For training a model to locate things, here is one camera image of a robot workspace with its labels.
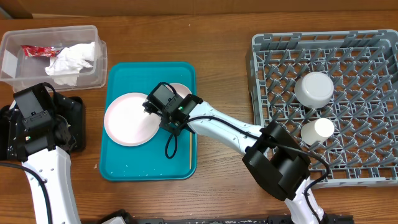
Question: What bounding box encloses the wooden chopstick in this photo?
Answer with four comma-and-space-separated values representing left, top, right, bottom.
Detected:
189, 133, 193, 170

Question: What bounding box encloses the pink saucer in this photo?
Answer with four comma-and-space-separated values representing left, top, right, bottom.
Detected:
170, 83, 191, 98

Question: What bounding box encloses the large pink plate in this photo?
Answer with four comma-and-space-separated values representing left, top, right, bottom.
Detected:
104, 93, 160, 146

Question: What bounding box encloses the white napkin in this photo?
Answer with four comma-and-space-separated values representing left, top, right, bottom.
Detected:
45, 57, 93, 86
59, 42, 95, 68

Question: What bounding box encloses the red snack wrapper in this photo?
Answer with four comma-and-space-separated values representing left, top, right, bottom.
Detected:
21, 45, 63, 57

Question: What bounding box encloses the grey small bowl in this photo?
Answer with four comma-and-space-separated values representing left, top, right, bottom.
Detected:
294, 72, 335, 109

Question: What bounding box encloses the small white cup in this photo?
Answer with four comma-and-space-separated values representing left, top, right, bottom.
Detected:
301, 118, 335, 146

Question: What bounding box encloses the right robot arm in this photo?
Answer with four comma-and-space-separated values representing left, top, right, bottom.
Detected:
143, 93, 326, 223

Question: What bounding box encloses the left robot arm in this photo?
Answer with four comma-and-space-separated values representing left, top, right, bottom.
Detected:
19, 146, 81, 224

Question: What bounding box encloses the grey dishwasher rack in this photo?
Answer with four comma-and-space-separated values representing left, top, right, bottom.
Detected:
246, 29, 397, 188

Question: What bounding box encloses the black rectangular tray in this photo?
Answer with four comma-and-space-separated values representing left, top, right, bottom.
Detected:
1, 93, 86, 162

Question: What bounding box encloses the teal serving tray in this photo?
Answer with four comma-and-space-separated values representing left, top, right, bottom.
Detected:
99, 62, 197, 181

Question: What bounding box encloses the clear plastic bin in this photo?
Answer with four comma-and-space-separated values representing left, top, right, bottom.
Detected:
1, 25, 108, 92

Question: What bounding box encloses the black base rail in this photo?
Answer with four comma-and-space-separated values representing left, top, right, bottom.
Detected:
99, 208, 355, 224

